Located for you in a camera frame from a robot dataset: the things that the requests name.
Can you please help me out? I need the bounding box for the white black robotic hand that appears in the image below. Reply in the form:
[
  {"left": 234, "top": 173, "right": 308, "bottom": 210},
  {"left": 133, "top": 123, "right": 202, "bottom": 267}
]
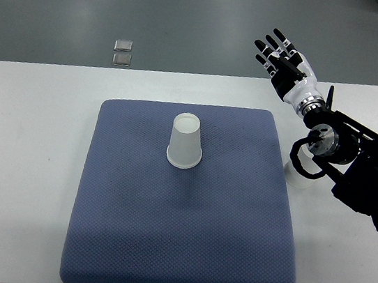
[{"left": 254, "top": 29, "right": 326, "bottom": 117}]

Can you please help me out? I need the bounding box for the white paper cup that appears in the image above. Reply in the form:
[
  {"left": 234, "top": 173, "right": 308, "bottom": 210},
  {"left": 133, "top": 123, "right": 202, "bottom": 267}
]
[
  {"left": 166, "top": 112, "right": 203, "bottom": 169},
  {"left": 284, "top": 145, "right": 320, "bottom": 189}
]

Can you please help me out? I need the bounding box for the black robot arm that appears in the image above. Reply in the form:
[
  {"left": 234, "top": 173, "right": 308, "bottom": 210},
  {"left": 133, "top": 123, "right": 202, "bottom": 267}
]
[{"left": 289, "top": 87, "right": 378, "bottom": 232}]

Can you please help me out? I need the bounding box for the white paper cup on cushion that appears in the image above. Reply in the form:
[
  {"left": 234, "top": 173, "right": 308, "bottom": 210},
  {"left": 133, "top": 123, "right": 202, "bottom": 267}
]
[{"left": 166, "top": 112, "right": 203, "bottom": 169}]

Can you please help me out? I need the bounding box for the lower metal floor plate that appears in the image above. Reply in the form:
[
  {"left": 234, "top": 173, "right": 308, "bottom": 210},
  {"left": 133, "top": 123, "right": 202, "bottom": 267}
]
[{"left": 112, "top": 52, "right": 132, "bottom": 67}]

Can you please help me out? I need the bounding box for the metal floor plate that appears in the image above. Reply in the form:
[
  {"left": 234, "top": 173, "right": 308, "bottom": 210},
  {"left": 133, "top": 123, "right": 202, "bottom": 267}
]
[
  {"left": 114, "top": 39, "right": 133, "bottom": 52},
  {"left": 112, "top": 52, "right": 132, "bottom": 67}
]

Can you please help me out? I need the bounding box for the upper metal floor plate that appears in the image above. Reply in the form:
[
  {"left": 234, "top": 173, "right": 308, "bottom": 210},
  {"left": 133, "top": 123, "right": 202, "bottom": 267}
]
[{"left": 114, "top": 39, "right": 133, "bottom": 52}]

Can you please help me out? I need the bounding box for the blue fabric cushion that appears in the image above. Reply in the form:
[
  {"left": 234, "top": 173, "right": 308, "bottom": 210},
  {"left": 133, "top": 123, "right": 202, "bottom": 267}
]
[{"left": 60, "top": 99, "right": 296, "bottom": 283}]

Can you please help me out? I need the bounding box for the black looped cable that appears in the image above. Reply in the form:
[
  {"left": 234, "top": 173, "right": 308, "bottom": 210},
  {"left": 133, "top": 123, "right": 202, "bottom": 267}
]
[{"left": 287, "top": 135, "right": 331, "bottom": 180}]

